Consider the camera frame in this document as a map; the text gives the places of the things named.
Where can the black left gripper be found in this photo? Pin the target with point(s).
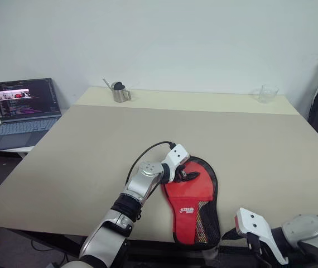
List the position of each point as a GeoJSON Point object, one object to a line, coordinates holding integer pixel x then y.
{"type": "Point", "coordinates": [180, 176]}

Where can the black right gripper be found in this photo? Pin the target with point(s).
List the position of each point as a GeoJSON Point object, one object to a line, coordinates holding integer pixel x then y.
{"type": "Point", "coordinates": [254, 244]}

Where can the red black paddle case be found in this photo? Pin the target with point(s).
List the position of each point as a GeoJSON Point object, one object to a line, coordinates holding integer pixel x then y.
{"type": "Point", "coordinates": [187, 195]}

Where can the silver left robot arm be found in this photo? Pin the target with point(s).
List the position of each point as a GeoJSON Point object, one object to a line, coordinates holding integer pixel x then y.
{"type": "Point", "coordinates": [136, 187]}

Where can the stainless steel cup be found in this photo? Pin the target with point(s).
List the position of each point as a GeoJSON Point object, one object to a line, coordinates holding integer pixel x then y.
{"type": "Point", "coordinates": [121, 96]}

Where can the clear glass beaker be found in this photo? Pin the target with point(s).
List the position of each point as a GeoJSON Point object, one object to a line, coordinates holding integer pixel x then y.
{"type": "Point", "coordinates": [267, 94]}

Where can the black object in cup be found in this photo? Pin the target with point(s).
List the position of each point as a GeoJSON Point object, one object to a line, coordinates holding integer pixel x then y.
{"type": "Point", "coordinates": [118, 86]}

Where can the thin metal straw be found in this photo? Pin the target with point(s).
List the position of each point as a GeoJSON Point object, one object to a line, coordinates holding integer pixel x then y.
{"type": "Point", "coordinates": [107, 83]}

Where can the grey open laptop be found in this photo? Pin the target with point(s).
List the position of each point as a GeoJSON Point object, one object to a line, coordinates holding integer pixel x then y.
{"type": "Point", "coordinates": [22, 123]}

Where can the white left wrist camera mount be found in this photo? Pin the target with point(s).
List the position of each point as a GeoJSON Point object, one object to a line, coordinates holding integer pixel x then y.
{"type": "Point", "coordinates": [177, 155]}

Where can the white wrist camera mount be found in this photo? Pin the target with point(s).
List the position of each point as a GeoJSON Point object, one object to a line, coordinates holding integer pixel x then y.
{"type": "Point", "coordinates": [255, 226]}
{"type": "Point", "coordinates": [177, 155]}

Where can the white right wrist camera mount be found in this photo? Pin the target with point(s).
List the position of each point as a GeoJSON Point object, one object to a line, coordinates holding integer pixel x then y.
{"type": "Point", "coordinates": [255, 226]}

